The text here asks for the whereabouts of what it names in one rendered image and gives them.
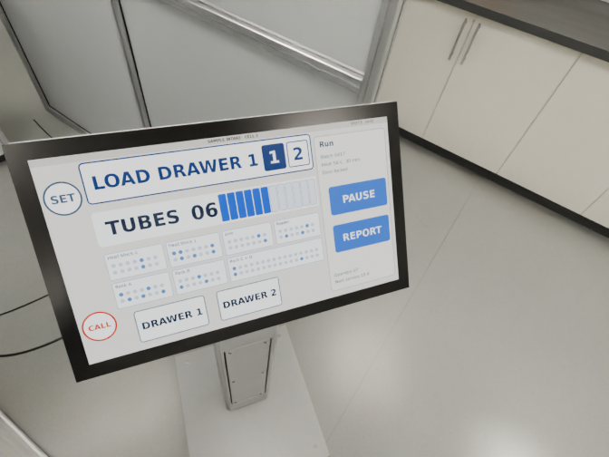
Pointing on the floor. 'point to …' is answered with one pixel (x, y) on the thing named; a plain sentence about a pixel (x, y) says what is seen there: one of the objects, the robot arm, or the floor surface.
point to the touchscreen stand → (248, 399)
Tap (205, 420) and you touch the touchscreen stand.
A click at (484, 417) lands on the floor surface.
